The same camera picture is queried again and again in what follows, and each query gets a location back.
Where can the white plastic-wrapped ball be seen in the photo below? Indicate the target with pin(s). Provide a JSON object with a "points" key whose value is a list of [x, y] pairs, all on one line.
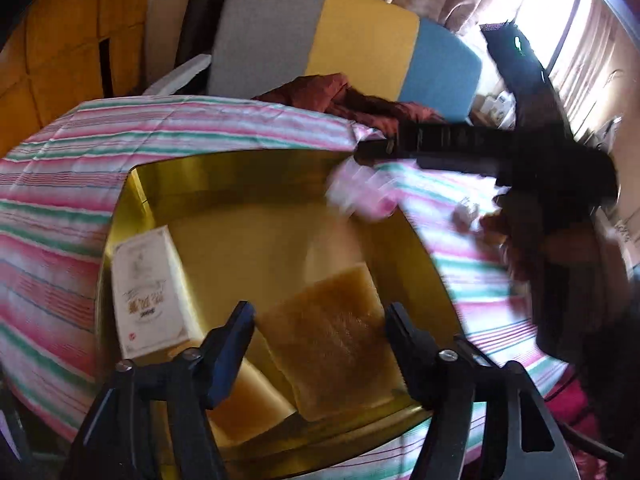
{"points": [[466, 214]]}

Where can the wooden wardrobe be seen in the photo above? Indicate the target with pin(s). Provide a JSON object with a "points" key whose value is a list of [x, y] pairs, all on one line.
{"points": [[65, 35]]}

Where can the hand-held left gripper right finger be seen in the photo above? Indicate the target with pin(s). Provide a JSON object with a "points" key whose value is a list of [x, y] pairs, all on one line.
{"points": [[400, 345]]}

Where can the grey yellow blue chair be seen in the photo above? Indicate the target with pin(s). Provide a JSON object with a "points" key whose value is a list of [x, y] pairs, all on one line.
{"points": [[270, 35]]}

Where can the striped cloth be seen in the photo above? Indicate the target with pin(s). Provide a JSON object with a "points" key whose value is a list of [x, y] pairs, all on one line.
{"points": [[60, 170]]}

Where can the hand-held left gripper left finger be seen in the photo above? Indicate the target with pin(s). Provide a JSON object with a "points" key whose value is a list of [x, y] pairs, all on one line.
{"points": [[231, 347]]}

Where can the black fabric case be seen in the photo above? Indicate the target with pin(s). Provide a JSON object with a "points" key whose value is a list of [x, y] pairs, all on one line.
{"points": [[205, 15]]}

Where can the gold-lined gift box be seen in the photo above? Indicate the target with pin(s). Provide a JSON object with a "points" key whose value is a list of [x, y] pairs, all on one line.
{"points": [[250, 230]]}

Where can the white printed carton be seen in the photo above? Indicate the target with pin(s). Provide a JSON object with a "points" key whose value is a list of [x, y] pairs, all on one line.
{"points": [[150, 290]]}

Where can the person's right hand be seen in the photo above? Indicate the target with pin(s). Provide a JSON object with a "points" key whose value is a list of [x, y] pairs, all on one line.
{"points": [[507, 240]]}

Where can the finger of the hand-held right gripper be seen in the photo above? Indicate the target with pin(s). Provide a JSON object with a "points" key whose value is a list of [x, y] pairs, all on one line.
{"points": [[440, 135], [400, 152]]}

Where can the brown jacket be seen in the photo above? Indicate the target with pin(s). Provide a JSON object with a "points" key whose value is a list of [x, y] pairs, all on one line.
{"points": [[340, 95]]}

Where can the pink white snack packet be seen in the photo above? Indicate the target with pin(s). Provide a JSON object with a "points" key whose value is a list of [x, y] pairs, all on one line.
{"points": [[360, 195]]}

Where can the brown sponge pad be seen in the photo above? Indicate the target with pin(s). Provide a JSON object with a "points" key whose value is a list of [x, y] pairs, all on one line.
{"points": [[325, 350]]}

